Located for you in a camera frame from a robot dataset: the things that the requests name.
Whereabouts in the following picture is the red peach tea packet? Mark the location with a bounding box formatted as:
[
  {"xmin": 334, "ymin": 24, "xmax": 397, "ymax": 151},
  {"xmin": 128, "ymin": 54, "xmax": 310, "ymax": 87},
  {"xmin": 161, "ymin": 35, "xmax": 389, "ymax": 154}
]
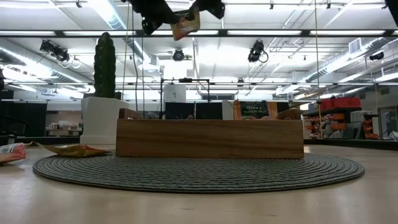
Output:
[{"xmin": 233, "ymin": 100, "xmax": 279, "ymax": 121}]

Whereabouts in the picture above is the red white snack packet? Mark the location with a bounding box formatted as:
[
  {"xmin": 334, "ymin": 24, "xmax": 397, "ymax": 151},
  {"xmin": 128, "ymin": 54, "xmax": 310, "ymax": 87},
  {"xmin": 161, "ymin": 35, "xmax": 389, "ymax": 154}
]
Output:
[{"xmin": 0, "ymin": 142, "xmax": 27, "ymax": 165}]

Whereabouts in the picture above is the white box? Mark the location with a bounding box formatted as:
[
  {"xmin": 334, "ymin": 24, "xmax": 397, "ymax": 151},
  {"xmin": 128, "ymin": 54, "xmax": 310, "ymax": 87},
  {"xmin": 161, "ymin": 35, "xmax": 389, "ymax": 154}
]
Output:
[{"xmin": 164, "ymin": 85, "xmax": 187, "ymax": 103}]

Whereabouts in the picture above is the yellow hanging cable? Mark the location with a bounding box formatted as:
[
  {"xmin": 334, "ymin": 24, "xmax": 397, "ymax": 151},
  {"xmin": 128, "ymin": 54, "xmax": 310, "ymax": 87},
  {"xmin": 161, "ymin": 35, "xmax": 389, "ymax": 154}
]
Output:
[{"xmin": 313, "ymin": 0, "xmax": 323, "ymax": 139}]

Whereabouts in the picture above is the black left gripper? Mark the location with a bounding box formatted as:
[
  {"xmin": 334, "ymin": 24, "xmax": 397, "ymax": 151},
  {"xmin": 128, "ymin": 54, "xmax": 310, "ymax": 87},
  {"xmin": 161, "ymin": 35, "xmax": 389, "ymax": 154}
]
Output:
[{"xmin": 129, "ymin": 0, "xmax": 180, "ymax": 36}]

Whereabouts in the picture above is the white plant pot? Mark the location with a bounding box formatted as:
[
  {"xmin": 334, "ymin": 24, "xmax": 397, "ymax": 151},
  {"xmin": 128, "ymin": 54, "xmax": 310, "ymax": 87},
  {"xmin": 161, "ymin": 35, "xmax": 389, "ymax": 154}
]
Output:
[{"xmin": 80, "ymin": 96, "xmax": 130, "ymax": 146}]

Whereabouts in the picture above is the black monitor screen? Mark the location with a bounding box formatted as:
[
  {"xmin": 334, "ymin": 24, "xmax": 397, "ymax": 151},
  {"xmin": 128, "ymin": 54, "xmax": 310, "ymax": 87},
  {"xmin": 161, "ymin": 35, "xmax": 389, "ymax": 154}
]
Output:
[
  {"xmin": 195, "ymin": 101, "xmax": 223, "ymax": 121},
  {"xmin": 164, "ymin": 101, "xmax": 196, "ymax": 121}
]

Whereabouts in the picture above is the shelf with red bins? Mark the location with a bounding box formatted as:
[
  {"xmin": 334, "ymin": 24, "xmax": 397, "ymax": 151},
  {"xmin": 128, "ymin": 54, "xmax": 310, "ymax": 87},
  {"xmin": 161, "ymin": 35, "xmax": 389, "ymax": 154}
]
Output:
[{"xmin": 303, "ymin": 96, "xmax": 381, "ymax": 141}]

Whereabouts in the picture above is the black overhead camera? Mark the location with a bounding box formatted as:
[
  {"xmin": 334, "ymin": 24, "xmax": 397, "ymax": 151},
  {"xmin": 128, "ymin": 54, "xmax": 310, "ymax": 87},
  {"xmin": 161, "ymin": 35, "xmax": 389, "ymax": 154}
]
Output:
[
  {"xmin": 247, "ymin": 39, "xmax": 269, "ymax": 64},
  {"xmin": 368, "ymin": 50, "xmax": 386, "ymax": 62},
  {"xmin": 172, "ymin": 48, "xmax": 186, "ymax": 62},
  {"xmin": 39, "ymin": 39, "xmax": 71, "ymax": 63}
]

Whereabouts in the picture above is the round grey woven placemat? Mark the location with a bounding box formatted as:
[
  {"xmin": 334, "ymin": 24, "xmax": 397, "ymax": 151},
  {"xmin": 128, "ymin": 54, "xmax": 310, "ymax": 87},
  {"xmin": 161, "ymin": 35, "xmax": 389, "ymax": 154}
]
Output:
[{"xmin": 32, "ymin": 152, "xmax": 365, "ymax": 194}]

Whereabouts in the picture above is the black aluminium rig frame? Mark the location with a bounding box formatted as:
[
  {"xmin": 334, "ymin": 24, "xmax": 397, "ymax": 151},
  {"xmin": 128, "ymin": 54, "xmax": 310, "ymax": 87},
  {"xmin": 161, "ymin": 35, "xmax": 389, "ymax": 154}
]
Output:
[{"xmin": 0, "ymin": 29, "xmax": 398, "ymax": 152}]

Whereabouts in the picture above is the black stand frame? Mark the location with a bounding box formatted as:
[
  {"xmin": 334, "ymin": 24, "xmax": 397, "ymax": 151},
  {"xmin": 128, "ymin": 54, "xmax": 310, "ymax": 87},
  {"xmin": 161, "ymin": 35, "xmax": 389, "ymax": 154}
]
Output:
[{"xmin": 160, "ymin": 77, "xmax": 211, "ymax": 121}]

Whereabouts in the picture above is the black hanging cable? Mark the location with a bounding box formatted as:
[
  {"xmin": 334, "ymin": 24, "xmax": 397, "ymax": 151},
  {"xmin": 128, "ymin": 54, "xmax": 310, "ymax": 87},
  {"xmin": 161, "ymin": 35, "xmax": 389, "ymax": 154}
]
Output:
[{"xmin": 131, "ymin": 12, "xmax": 140, "ymax": 113}]

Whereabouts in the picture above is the yellow red tea packet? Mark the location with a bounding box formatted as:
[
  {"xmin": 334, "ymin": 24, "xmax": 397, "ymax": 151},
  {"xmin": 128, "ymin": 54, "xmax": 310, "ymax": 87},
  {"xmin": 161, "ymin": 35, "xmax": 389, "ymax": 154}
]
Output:
[
  {"xmin": 170, "ymin": 5, "xmax": 201, "ymax": 42},
  {"xmin": 26, "ymin": 141, "xmax": 111, "ymax": 158}
]

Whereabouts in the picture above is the green cactus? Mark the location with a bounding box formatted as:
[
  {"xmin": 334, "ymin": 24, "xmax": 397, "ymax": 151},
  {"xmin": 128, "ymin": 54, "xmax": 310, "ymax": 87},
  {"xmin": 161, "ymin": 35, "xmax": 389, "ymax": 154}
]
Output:
[{"xmin": 93, "ymin": 32, "xmax": 116, "ymax": 99}]

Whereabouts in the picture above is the wooden compartment tea box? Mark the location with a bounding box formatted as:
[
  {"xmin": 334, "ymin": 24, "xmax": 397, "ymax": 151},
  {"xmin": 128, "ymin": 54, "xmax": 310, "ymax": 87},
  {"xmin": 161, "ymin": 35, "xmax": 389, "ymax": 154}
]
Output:
[{"xmin": 114, "ymin": 108, "xmax": 305, "ymax": 159}]

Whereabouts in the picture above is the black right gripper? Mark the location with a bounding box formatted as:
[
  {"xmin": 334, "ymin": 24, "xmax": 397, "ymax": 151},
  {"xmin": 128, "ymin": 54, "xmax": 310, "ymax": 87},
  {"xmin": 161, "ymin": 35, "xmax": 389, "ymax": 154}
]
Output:
[{"xmin": 190, "ymin": 0, "xmax": 226, "ymax": 20}]

